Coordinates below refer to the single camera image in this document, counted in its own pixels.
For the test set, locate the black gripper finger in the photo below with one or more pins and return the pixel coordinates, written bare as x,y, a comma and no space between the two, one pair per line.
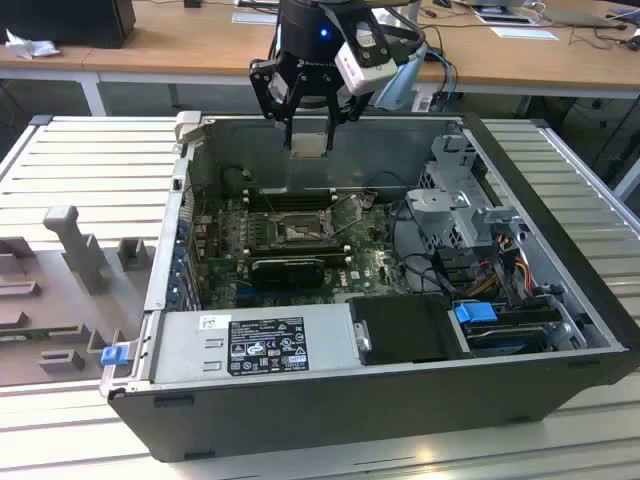
350,107
267,90

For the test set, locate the metal drive cage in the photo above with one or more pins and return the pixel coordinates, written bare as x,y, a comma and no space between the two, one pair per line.
435,205

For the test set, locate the black monitor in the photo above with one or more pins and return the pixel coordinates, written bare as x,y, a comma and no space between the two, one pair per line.
65,22

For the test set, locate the wooden desk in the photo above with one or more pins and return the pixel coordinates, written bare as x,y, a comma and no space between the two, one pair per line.
175,45

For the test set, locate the grey parts rack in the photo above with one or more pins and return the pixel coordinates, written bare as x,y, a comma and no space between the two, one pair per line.
50,280

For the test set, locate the green circuit board stick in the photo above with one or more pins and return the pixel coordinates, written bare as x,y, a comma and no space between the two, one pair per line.
20,336

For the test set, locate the silver CPU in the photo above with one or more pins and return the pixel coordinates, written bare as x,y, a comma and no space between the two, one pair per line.
308,144

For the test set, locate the grey laptop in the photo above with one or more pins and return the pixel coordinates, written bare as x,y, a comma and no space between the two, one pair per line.
585,17

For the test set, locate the green motherboard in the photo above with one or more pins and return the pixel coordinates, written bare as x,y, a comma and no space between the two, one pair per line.
370,270

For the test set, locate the crumpled white paper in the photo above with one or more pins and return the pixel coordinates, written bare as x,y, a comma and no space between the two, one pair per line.
30,47

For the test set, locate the pale blue teach pendant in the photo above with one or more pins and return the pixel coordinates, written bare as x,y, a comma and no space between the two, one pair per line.
400,85

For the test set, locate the black RAM slot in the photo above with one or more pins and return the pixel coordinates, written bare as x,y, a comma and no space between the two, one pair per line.
300,207
295,249
295,255
300,192
295,243
300,197
300,202
295,261

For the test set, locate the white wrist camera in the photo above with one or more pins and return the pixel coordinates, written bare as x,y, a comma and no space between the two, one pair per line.
362,72

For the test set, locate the grey case latch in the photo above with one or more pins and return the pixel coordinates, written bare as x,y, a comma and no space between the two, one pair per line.
187,125

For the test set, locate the hard disk in blue carrier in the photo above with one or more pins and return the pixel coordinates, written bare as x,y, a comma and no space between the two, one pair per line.
475,315

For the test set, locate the black plastic shroud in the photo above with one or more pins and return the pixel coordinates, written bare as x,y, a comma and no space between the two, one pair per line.
400,325

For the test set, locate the blue plastic latch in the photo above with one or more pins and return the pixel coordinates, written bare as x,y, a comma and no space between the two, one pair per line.
112,356

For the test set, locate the silver power supply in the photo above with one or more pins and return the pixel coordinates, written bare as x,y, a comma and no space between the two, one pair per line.
180,350

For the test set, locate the black power supply label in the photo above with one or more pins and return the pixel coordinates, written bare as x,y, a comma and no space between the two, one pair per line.
267,345

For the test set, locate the black PC case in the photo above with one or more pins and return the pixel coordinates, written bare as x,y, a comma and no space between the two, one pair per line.
350,415

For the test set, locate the black graphics card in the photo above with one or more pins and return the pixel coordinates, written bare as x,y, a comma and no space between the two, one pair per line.
285,274

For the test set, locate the CPU socket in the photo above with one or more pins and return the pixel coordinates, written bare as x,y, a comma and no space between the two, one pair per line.
300,232

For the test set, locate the blue expansion slot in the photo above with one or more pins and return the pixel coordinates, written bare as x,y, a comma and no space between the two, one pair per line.
250,291

